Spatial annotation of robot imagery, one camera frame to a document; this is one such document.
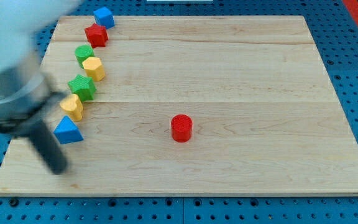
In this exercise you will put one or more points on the green cylinder block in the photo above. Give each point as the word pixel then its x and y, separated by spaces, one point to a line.
pixel 83 52

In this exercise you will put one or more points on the blue cube block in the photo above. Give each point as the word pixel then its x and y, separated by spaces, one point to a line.
pixel 104 17

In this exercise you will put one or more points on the blue triangle block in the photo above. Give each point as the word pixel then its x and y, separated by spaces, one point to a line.
pixel 67 131

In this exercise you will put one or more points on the green star block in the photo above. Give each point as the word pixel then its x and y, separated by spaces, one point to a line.
pixel 82 86

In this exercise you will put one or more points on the yellow heart block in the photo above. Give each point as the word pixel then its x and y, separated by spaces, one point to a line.
pixel 72 106

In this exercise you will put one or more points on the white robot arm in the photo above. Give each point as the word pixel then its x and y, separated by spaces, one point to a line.
pixel 20 20

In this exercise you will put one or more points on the red pentagon block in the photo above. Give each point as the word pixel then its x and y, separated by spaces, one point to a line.
pixel 96 35

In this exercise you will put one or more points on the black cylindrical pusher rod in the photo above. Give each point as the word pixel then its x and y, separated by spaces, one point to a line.
pixel 47 147

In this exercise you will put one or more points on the red cylinder block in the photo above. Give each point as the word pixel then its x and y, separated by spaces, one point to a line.
pixel 181 128

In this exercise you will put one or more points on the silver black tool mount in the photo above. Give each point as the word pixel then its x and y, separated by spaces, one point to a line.
pixel 26 96

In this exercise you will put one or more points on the yellow hexagon block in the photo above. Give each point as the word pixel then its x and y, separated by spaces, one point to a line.
pixel 94 68

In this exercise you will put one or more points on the light wooden board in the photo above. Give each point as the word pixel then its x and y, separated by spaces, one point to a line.
pixel 267 121

